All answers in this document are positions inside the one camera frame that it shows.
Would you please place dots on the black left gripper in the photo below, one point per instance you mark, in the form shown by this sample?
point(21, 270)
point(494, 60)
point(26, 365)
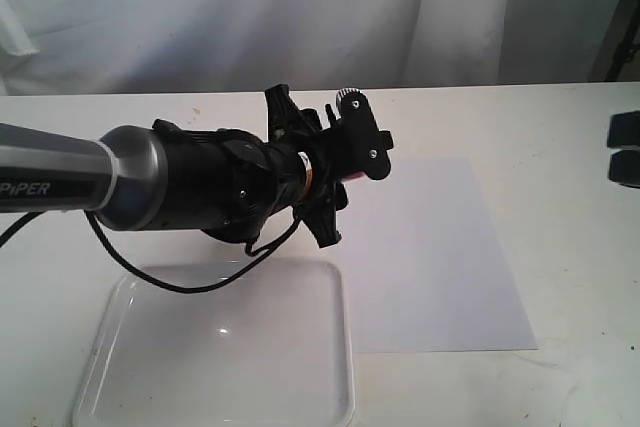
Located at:
point(313, 191)

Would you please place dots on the white paper sheet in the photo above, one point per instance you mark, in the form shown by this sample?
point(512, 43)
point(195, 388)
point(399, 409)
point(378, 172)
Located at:
point(424, 268)

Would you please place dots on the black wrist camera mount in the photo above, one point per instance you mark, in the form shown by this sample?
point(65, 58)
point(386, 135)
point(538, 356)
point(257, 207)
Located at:
point(355, 143)

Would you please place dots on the white dotted spray paint can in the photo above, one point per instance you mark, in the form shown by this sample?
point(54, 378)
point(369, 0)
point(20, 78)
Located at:
point(354, 176)

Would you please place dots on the white plastic tray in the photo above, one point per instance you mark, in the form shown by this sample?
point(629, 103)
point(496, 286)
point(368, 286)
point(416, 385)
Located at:
point(268, 348)

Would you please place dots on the left robot arm silver black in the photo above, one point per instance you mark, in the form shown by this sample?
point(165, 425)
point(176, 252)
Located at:
point(226, 183)

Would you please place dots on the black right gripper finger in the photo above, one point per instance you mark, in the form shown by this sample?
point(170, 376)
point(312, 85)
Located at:
point(624, 130)
point(624, 168)

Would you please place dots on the white backdrop curtain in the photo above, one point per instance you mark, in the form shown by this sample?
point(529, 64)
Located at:
point(154, 46)

